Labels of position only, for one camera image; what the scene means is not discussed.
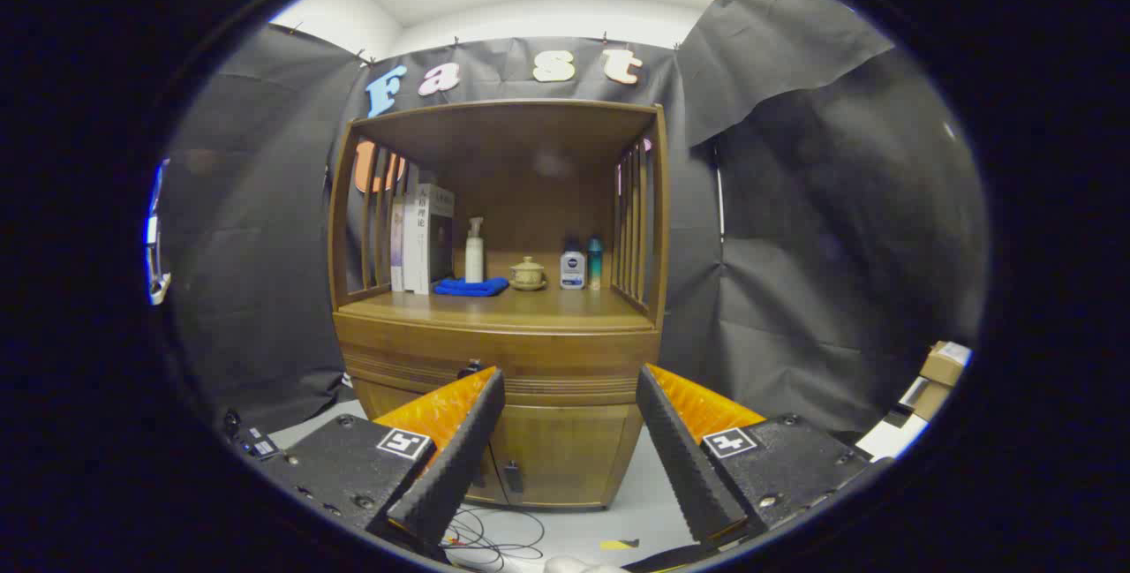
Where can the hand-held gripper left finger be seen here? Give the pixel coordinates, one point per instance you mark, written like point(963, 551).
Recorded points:
point(459, 458)

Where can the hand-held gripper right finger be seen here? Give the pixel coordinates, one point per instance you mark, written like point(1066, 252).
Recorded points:
point(684, 458)

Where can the wooden drawer with black knob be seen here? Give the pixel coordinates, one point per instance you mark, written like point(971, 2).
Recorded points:
point(565, 357)

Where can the wooden countertop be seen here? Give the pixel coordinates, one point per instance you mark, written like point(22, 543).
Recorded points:
point(547, 305)

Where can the brown wooden cabinet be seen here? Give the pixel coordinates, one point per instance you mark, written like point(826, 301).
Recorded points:
point(530, 127)

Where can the yellow tape piece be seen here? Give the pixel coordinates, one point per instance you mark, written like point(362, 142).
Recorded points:
point(618, 545)

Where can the white shoe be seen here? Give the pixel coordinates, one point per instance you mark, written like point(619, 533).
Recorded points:
point(574, 565)

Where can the blue folded cloth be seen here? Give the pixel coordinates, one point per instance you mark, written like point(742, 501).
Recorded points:
point(470, 287)

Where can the beige lidded teacup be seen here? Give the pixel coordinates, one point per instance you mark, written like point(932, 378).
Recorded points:
point(528, 275)

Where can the white pump bottle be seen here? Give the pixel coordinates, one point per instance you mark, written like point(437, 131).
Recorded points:
point(474, 260)

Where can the small black device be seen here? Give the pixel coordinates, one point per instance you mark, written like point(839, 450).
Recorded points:
point(256, 442)

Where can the flat white board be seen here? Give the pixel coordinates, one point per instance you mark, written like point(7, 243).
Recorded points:
point(892, 439)

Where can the teal bottle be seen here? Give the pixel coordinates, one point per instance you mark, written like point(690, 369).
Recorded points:
point(595, 266)

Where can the white lotion bottle blue cap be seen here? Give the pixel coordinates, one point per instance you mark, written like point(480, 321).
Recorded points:
point(572, 273)

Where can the white book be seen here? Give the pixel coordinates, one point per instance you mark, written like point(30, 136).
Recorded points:
point(428, 242)

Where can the pale purple book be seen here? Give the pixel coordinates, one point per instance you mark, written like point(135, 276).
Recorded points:
point(397, 246)

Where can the cardboard box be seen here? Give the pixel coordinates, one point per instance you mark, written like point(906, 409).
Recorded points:
point(927, 398)
point(945, 363)

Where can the white and blue device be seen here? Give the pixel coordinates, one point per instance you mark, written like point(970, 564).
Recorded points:
point(156, 237)

